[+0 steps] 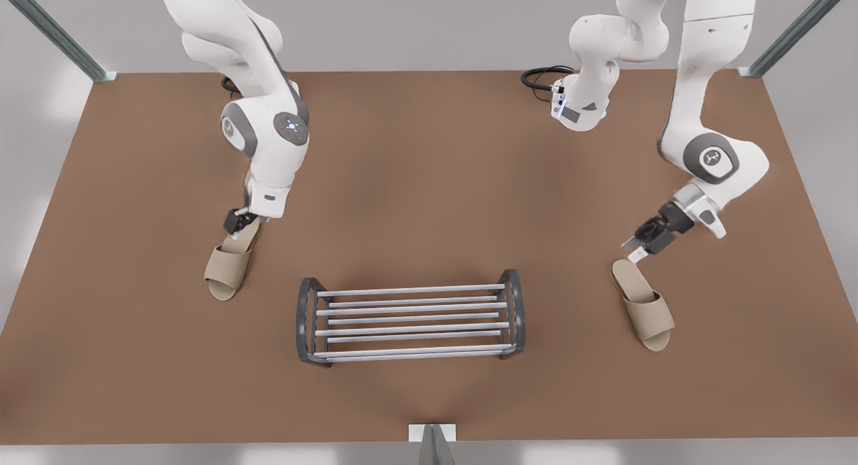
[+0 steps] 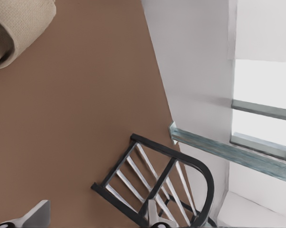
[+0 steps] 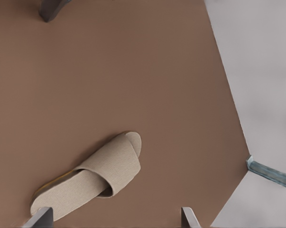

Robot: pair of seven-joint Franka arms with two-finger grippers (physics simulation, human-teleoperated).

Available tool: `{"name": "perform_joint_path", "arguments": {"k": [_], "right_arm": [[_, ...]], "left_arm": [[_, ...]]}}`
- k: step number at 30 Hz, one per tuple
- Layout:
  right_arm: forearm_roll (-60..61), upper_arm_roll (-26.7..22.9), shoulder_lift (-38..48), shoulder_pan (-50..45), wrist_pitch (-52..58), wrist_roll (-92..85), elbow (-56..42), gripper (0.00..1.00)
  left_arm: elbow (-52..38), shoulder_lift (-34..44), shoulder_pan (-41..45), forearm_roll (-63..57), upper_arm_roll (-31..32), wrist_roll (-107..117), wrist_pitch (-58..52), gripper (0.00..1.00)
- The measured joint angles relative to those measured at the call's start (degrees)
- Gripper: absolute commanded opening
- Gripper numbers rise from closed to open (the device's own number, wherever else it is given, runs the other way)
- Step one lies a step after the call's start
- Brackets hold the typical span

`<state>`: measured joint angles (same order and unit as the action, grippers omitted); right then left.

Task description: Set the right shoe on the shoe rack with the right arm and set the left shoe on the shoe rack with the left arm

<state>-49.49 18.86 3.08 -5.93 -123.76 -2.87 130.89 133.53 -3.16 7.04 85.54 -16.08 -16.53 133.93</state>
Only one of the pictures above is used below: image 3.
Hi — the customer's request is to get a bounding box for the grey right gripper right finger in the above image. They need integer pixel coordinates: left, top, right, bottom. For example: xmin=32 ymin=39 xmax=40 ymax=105
xmin=181 ymin=206 xmax=201 ymax=228

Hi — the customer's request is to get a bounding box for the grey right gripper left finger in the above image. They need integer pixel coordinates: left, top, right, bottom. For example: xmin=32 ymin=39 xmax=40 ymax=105
xmin=22 ymin=207 xmax=54 ymax=228

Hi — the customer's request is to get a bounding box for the beige open-toe slipper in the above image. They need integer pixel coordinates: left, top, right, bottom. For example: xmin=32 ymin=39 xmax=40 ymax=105
xmin=30 ymin=131 xmax=142 ymax=221

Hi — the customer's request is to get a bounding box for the silver frame post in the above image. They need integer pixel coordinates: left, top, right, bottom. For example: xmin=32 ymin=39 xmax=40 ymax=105
xmin=246 ymin=155 xmax=286 ymax=191

